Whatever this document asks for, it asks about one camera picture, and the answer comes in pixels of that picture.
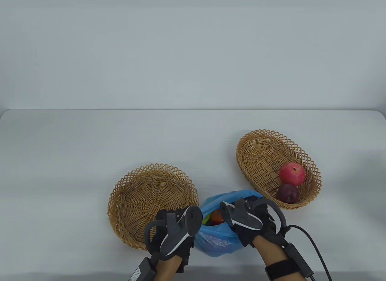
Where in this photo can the dark purple plum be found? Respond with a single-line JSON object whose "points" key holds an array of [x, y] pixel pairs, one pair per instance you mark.
{"points": [[288, 193]]}

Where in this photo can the dark grey left hand controller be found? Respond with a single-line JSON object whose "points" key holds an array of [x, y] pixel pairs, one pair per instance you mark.
{"points": [[178, 231]]}

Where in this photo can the green leafy vegetable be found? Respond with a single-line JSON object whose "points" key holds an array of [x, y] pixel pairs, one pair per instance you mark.
{"points": [[206, 219]]}

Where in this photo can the person's left hand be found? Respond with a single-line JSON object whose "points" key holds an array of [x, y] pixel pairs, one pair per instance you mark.
{"points": [[188, 247]]}

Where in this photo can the black left wrist box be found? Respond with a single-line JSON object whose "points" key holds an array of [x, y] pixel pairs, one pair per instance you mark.
{"points": [[141, 269]]}

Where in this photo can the blue plastic bag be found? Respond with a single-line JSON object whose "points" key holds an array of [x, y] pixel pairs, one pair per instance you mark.
{"points": [[217, 241]]}

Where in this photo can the dark grey hand controller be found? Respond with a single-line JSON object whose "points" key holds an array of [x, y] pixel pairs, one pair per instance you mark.
{"points": [[245, 217], [178, 231]]}

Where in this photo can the red tomato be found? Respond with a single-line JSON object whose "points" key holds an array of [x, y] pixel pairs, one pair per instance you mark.
{"points": [[217, 217]]}

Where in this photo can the round wicker basket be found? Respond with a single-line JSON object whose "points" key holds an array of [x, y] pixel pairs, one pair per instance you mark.
{"points": [[141, 199]]}

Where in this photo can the person's right hand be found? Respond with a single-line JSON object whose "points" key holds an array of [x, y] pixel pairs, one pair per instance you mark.
{"points": [[245, 237]]}

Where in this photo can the black wrist box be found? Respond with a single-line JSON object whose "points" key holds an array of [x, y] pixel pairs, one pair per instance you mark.
{"points": [[141, 269], [297, 260]]}

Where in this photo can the dark grey right hand controller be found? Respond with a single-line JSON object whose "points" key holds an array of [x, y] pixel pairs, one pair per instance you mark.
{"points": [[245, 217]]}

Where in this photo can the person's left forearm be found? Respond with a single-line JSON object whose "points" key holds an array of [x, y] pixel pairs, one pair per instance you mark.
{"points": [[169, 269]]}

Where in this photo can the red apple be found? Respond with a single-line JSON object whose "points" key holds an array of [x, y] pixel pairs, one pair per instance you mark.
{"points": [[292, 174]]}

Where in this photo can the person's right forearm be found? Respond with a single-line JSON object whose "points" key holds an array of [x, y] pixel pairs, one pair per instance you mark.
{"points": [[270, 250]]}

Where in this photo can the oval wicker basket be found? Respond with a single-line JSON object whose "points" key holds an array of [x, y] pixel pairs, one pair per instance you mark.
{"points": [[259, 160]]}

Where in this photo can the black right wrist box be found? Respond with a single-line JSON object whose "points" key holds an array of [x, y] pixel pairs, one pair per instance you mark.
{"points": [[297, 260]]}

